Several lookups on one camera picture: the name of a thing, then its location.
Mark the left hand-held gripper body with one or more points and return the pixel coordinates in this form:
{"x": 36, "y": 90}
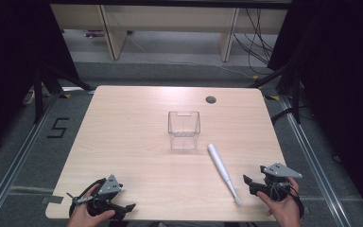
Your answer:
{"x": 109, "y": 186}

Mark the person's right hand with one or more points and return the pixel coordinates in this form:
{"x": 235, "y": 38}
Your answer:
{"x": 282, "y": 211}

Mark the round black table grommet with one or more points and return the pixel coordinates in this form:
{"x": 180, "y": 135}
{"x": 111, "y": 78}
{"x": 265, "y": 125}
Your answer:
{"x": 210, "y": 100}

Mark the clear plastic container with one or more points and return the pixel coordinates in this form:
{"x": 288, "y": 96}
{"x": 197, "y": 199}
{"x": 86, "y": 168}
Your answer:
{"x": 183, "y": 129}

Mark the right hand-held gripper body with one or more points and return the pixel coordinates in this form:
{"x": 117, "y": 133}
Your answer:
{"x": 280, "y": 171}

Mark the black metal stand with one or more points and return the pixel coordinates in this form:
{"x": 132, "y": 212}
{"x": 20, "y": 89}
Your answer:
{"x": 38, "y": 94}
{"x": 295, "y": 94}

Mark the purple thing under desk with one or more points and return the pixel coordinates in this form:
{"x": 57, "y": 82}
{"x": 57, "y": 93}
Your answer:
{"x": 94, "y": 33}

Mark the grey floor tape patch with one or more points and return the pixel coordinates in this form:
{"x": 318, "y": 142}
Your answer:
{"x": 53, "y": 199}

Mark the metal floor rail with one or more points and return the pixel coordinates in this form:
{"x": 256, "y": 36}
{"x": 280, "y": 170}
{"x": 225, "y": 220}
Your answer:
{"x": 315, "y": 164}
{"x": 15, "y": 164}

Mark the person's left hand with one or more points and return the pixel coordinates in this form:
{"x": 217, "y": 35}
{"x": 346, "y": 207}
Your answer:
{"x": 83, "y": 216}

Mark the white electric toothbrush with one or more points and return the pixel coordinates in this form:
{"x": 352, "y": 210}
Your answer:
{"x": 219, "y": 163}

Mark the black curtain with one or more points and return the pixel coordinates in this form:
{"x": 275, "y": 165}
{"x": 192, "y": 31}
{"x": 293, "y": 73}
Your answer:
{"x": 9, "y": 63}
{"x": 343, "y": 78}

